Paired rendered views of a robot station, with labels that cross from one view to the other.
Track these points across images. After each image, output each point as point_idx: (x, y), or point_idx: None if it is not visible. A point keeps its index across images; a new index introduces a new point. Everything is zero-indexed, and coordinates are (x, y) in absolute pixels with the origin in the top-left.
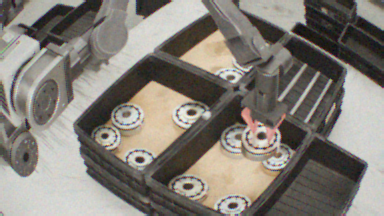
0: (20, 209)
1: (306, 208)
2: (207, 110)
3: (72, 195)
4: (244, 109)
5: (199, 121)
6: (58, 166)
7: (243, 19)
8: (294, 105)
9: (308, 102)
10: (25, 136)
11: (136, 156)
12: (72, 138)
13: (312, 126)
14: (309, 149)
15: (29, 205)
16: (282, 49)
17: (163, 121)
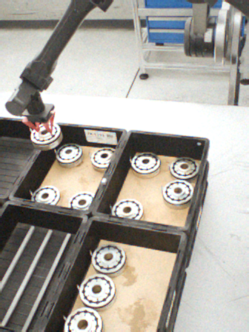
0: (244, 121)
1: (10, 172)
2: (105, 187)
3: (207, 159)
4: (53, 112)
5: (107, 177)
6: (239, 175)
7: (34, 56)
8: (38, 265)
9: (20, 276)
10: (185, 25)
11: (149, 162)
12: (246, 207)
13: (7, 203)
14: None
15: (239, 128)
16: (12, 98)
17: (150, 210)
